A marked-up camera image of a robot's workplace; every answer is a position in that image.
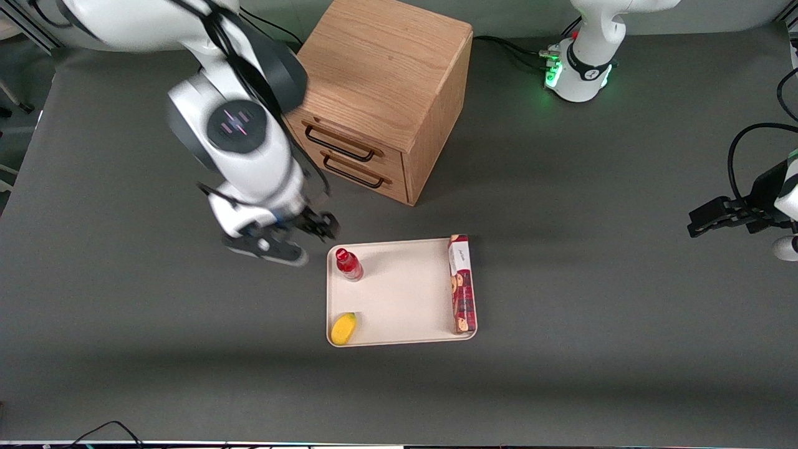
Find short black drawer handle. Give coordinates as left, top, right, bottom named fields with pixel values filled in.
left=322, top=153, right=385, bottom=190

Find left Franka gripper body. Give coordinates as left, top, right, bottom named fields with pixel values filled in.
left=747, top=150, right=798, bottom=235

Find thin black table-edge cable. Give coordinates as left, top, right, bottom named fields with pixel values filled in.
left=59, top=420, right=145, bottom=449

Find red coke bottle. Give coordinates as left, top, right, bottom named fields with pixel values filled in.
left=335, top=247, right=365, bottom=283

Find wooden two-drawer cabinet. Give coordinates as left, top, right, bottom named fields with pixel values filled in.
left=282, top=0, right=474, bottom=207

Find black left arm base cables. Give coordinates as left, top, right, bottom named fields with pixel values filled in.
left=473, top=19, right=584, bottom=70

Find yellow toy lemon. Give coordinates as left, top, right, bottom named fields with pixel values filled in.
left=330, top=312, right=358, bottom=346

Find long black drawer handle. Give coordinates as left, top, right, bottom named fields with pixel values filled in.
left=304, top=121, right=377, bottom=163

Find aluminium frame rail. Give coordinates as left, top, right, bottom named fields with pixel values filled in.
left=0, top=0, right=54, bottom=56

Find red cookie box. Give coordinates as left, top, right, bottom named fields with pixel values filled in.
left=447, top=234, right=478, bottom=335

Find black looped gripper cable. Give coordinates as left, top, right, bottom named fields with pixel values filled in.
left=727, top=122, right=798, bottom=210

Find cream plastic tray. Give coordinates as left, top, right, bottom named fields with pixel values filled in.
left=326, top=237, right=479, bottom=348

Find black right arm base cable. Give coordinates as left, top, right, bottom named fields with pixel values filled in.
left=240, top=9, right=304, bottom=48

